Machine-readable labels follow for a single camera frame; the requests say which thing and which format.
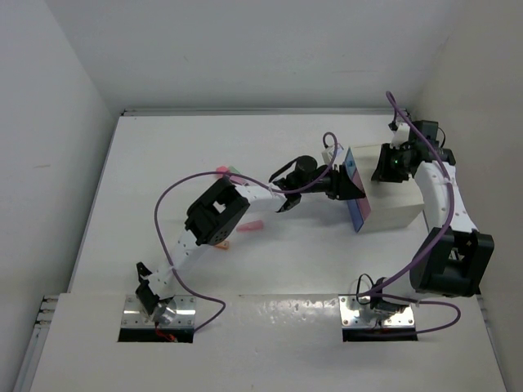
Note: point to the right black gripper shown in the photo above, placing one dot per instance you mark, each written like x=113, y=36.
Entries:
x=382, y=173

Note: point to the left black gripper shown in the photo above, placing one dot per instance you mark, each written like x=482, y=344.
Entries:
x=341, y=188

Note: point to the blue drawer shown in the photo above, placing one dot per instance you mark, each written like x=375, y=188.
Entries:
x=350, y=164

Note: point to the pink cap-shaped clip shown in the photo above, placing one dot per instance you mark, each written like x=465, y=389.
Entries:
x=251, y=226

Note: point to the clear tube with pink cap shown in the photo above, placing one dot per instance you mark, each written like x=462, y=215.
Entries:
x=220, y=171

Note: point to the orange cap-shaped clip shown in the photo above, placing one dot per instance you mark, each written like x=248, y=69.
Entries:
x=223, y=245

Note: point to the pink drawer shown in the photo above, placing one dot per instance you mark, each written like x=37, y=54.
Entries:
x=363, y=203

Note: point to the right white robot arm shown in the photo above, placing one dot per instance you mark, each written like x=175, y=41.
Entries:
x=453, y=258

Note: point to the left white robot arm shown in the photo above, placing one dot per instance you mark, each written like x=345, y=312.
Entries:
x=214, y=215

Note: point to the purple bottom drawer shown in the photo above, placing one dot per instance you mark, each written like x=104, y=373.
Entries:
x=359, y=210

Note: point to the white drawer cabinet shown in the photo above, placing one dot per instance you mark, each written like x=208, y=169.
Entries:
x=393, y=205

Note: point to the green cap-shaped clip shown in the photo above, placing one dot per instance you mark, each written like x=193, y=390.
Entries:
x=233, y=170

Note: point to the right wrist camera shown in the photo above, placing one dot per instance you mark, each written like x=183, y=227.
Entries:
x=401, y=131

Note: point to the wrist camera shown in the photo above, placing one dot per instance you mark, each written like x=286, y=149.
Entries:
x=401, y=131
x=330, y=154

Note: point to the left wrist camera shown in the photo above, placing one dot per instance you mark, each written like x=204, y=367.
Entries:
x=330, y=154

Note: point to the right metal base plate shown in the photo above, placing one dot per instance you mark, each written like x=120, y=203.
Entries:
x=355, y=315

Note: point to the metal base plate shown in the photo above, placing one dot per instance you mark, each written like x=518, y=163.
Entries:
x=355, y=315
x=177, y=312

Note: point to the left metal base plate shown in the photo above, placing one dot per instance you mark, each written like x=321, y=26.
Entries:
x=177, y=312

